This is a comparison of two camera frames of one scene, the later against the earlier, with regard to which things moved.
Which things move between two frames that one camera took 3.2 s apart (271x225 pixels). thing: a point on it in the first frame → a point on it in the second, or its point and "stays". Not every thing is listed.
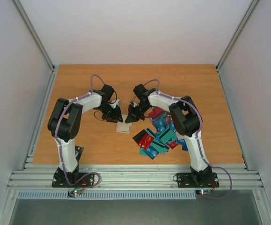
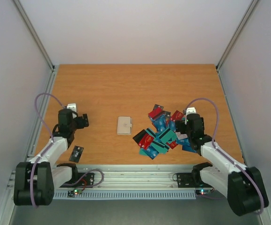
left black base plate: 59,180 stays
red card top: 157,110 stays
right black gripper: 134,112 → 179,126
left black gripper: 115,117 → 82,124
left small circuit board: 75,191 stays
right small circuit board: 203,192 stays
